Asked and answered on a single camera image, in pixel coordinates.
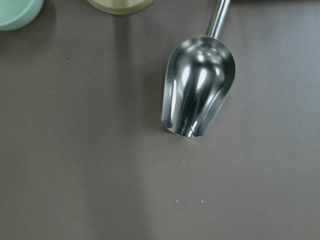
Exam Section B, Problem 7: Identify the steel scoop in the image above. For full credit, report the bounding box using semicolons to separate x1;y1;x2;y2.
161;0;236;138

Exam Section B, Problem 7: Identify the round wooden stand base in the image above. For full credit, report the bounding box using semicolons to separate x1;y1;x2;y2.
87;0;155;16

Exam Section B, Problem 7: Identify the mint green bowl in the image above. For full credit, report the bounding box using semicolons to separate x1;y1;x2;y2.
0;0;44;31

